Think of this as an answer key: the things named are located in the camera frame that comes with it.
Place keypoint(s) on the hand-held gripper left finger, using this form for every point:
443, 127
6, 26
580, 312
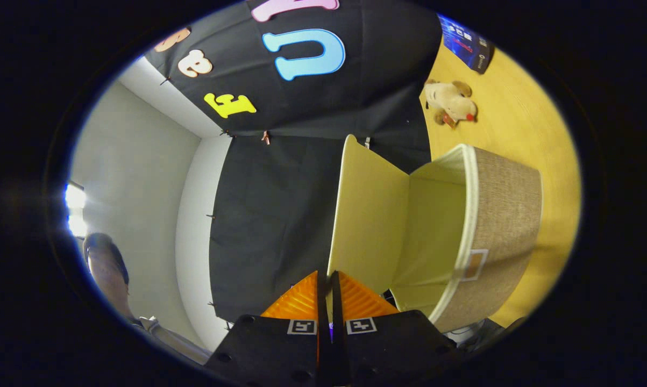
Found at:
269, 349

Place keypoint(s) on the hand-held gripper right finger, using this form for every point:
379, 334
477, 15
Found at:
393, 344

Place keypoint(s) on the beige fabric storage box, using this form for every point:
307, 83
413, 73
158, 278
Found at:
506, 215

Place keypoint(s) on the person's body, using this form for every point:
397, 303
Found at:
108, 269

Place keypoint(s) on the copper cloth clip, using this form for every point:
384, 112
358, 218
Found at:
265, 138

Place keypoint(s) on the tan plush dog toy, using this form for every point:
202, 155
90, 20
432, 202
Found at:
452, 102

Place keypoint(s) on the dark blue book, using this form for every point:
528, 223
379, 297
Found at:
466, 43

